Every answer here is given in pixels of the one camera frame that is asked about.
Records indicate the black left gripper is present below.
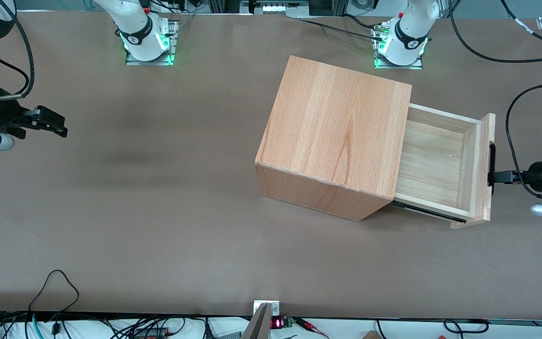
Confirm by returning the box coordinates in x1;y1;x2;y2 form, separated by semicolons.
488;160;542;193

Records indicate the wooden drawer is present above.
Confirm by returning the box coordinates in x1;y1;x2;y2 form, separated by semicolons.
389;103;496;229

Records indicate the black metal drawer slide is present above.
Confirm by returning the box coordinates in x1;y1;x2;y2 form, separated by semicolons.
389;200;467;223

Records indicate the wooden drawer cabinet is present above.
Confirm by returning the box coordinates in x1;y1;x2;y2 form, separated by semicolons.
255;55;413;222

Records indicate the red clip lead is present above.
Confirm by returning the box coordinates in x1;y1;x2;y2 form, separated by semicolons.
297;318;330;338

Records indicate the white power strip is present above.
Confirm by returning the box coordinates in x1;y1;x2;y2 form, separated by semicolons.
252;0;287;15

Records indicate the beige wooden strip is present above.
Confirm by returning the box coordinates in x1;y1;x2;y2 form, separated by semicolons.
242;303;272;339

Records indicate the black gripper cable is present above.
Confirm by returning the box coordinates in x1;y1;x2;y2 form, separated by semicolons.
505;83;542;198

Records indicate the thick black looped cable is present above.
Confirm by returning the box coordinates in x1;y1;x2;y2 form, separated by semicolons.
0;0;35;100

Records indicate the long black arm cable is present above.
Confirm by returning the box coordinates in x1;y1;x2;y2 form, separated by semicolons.
449;0;542;63

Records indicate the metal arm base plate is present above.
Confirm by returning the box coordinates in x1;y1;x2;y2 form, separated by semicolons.
125;20;176;65
373;26;423;70

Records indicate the thin black loop cable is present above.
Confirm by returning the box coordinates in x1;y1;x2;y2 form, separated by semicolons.
28;269;80;314

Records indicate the black coiled cable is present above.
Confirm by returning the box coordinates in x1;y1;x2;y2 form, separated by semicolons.
443;319;489;334

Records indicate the black cable with white tag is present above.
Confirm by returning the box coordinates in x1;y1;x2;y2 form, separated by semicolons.
501;0;542;49

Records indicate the black base cable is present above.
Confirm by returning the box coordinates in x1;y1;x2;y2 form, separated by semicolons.
297;18;377;40
342;13;385;31

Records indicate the small metal bracket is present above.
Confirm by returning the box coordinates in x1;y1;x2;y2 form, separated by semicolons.
253;300;280;317

